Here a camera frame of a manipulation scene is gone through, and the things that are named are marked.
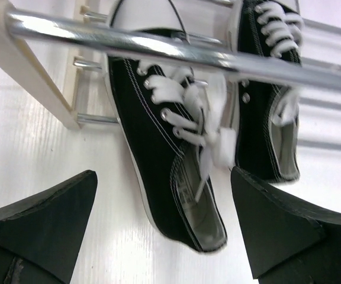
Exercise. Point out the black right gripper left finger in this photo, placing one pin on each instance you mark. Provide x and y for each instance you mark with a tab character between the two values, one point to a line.
41	235

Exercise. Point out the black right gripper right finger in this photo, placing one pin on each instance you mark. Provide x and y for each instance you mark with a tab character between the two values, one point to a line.
287	239

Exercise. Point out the black canvas sneaker white laces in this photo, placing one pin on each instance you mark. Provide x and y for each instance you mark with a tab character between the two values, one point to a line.
265	115

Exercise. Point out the cream and chrome shoe shelf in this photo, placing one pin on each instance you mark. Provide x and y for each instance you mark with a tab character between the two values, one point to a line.
20	63

